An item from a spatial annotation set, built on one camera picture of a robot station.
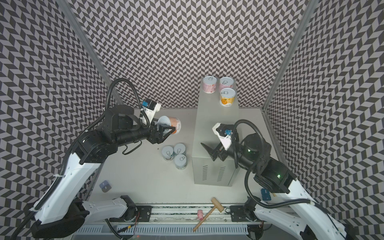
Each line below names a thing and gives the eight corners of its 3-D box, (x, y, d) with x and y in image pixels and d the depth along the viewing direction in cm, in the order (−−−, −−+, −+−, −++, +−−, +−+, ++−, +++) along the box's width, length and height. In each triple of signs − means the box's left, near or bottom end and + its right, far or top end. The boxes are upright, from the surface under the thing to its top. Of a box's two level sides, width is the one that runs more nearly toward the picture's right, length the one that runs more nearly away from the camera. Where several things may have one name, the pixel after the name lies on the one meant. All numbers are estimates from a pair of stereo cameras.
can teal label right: (174, 169, 88) (173, 166, 84) (175, 158, 93) (174, 154, 89) (186, 169, 88) (186, 166, 84) (187, 158, 93) (186, 154, 89)
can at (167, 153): (162, 161, 92) (160, 156, 87) (164, 150, 97) (162, 146, 92) (173, 161, 92) (171, 156, 87) (174, 150, 97) (173, 146, 92)
